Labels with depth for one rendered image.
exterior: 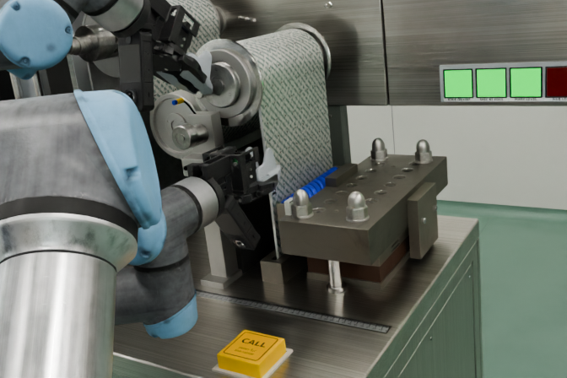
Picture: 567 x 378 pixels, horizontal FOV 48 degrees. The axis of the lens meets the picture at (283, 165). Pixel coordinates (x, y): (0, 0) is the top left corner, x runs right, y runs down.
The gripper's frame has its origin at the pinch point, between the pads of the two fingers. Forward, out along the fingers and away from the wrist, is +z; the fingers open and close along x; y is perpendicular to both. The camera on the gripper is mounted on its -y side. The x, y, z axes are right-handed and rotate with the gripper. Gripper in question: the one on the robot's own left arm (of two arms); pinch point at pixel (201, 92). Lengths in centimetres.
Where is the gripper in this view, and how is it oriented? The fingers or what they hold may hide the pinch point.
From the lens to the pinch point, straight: 106.1
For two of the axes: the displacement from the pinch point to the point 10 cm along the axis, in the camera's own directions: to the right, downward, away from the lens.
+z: 4.6, 3.9, 8.0
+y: 2.4, -9.2, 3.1
